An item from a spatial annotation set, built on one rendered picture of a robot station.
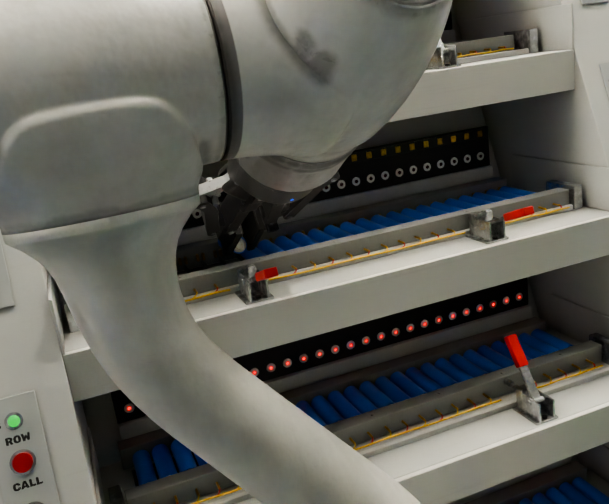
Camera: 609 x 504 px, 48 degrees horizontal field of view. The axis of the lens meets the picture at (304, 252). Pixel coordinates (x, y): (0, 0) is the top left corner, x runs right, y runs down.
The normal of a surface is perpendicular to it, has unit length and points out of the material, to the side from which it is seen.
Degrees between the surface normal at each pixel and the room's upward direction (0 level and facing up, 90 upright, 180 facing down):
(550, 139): 90
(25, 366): 90
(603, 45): 90
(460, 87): 111
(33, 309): 90
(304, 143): 172
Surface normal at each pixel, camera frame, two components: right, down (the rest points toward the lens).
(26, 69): 0.29, 0.02
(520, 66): 0.36, 0.22
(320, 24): -0.35, 0.57
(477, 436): -0.13, -0.95
